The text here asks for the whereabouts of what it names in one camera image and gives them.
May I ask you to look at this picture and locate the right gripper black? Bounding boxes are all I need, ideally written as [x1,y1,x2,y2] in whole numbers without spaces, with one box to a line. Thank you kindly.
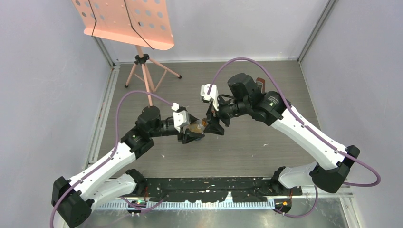
[203,93,249,136]

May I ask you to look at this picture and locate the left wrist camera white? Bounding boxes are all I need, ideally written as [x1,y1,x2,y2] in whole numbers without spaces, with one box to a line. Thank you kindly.
[171,103,190,132]

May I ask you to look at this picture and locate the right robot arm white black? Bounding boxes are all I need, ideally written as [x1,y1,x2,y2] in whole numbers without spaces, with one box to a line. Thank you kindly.
[200,73,360,195]

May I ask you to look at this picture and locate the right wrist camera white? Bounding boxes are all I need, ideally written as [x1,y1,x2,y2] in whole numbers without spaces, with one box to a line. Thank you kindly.
[200,84,219,111]

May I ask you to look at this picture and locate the aluminium rail frame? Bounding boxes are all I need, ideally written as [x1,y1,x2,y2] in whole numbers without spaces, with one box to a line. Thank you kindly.
[84,63,121,169]

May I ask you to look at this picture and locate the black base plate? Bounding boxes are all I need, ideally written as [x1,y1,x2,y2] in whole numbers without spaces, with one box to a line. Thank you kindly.
[124,177,302,203]

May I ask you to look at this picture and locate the clear pill bottle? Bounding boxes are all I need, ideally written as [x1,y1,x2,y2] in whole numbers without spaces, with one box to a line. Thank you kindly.
[188,118,208,133]

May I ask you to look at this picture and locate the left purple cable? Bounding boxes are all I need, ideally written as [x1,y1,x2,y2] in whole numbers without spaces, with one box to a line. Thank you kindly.
[49,90,179,228]

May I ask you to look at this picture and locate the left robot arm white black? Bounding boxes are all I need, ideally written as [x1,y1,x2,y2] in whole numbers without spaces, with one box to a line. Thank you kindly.
[50,104,207,228]

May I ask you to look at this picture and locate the purple cable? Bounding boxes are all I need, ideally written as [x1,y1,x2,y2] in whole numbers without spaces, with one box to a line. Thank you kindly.
[49,90,179,228]
[206,57,382,219]

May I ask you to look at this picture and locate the brown wooden metronome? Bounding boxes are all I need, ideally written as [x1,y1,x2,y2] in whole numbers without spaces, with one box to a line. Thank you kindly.
[255,77,266,94]

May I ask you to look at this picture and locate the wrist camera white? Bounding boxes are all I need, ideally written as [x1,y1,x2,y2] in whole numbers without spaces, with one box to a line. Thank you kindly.
[171,103,190,132]
[200,84,219,111]

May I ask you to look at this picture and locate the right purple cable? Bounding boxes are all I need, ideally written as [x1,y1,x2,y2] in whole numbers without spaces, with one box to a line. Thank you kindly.
[206,57,382,219]

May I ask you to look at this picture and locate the pink music stand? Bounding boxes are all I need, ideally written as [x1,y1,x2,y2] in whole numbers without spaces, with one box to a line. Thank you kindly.
[72,0,182,93]

